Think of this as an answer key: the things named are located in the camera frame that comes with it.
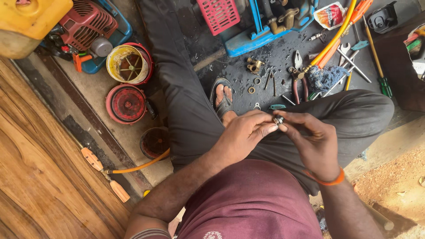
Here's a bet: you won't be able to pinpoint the person's left hand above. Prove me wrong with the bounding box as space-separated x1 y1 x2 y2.
212 110 279 169

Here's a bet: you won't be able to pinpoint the person's right hand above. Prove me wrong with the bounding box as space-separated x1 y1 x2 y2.
274 111 342 182

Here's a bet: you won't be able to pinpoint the black sandal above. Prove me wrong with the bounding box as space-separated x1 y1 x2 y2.
209 77 235 120

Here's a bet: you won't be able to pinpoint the orange wristband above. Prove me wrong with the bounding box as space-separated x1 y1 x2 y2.
303 167 345 186

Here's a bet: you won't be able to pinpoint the person's foot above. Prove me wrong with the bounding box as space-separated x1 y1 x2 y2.
215 84 238 128

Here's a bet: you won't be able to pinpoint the long metal rod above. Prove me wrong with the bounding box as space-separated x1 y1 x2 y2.
311 50 360 100

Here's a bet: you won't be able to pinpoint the person's dark trousers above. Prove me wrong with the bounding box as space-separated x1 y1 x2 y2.
138 0 395 196

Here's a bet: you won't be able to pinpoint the person's maroon shirt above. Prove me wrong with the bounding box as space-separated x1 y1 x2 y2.
129 159 324 239

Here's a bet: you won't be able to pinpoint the blue rag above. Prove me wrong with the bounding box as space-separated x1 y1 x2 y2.
306 64 350 94

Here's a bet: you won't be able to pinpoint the dark round bowl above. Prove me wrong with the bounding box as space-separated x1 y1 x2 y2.
139 127 171 161

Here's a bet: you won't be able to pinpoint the metal T-bar socket wrench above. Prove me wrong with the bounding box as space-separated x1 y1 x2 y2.
336 48 373 84

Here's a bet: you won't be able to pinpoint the black small part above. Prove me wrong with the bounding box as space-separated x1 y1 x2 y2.
146 98 158 120

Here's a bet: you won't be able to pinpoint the blue pump machine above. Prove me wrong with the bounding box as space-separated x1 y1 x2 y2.
220 0 320 58

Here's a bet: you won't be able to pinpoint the silver open wrench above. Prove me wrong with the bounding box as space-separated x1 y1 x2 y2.
338 42 351 67

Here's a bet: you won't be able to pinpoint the wooden stick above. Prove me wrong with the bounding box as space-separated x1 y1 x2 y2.
365 200 417 231

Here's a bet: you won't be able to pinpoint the red round starter cover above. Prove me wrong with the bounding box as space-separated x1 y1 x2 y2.
105 84 149 125

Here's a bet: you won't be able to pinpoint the brass pump outlet fitting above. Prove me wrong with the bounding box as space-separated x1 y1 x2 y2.
268 8 300 36

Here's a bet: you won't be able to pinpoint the pink plastic grid cover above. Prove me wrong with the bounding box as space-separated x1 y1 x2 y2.
196 0 241 37

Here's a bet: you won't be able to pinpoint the red and white sachet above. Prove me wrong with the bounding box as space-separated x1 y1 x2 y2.
313 1 349 31

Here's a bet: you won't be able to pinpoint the yellow stained round housing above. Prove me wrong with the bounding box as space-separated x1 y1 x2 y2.
106 42 154 85

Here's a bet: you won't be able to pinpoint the box of assorted parts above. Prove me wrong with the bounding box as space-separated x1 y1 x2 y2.
403 23 425 82

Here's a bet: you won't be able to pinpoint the black plastic cover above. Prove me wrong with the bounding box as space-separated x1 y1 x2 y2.
367 1 398 35

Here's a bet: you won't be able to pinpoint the orange plastic lever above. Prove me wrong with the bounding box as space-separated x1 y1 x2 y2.
72 53 93 73

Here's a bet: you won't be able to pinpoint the red small engine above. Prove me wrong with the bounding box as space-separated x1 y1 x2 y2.
42 0 119 62

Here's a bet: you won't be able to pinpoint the yellow plastic tank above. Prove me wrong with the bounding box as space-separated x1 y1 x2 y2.
0 0 74 60

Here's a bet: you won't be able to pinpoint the red handled pliers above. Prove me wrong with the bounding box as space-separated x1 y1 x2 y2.
288 50 310 105

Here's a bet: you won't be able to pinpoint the green handled screwdriver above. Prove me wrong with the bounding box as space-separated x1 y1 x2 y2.
361 15 393 99

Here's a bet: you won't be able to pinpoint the orange hose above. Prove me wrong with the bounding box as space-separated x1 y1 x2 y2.
110 148 171 174

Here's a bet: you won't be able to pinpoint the yellow hose with brass end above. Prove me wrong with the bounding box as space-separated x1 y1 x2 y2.
288 0 358 81

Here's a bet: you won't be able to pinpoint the teal handled tool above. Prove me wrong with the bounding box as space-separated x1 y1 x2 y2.
350 23 369 51

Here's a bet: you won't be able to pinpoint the orange handled spray gun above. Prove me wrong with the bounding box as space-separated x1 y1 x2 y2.
341 0 374 36

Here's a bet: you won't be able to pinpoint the orange spray lance handle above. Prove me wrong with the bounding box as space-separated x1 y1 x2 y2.
80 147 131 203

